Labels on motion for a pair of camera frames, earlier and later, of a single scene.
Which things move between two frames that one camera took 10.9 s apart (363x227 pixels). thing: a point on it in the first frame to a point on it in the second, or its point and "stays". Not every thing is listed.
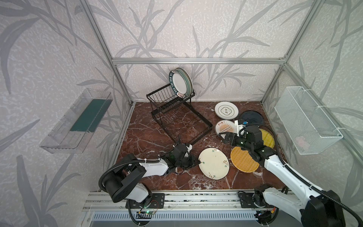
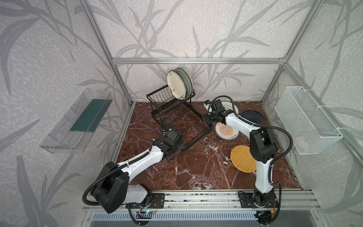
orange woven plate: (242, 161) stays
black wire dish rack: (177, 115) stays
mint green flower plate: (190, 80) stays
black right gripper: (224, 140) to (205, 117)
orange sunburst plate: (191, 81) stays
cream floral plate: (214, 163) to (177, 84)
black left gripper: (192, 159) to (181, 144)
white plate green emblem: (226, 110) stays
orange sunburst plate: (225, 126) stays
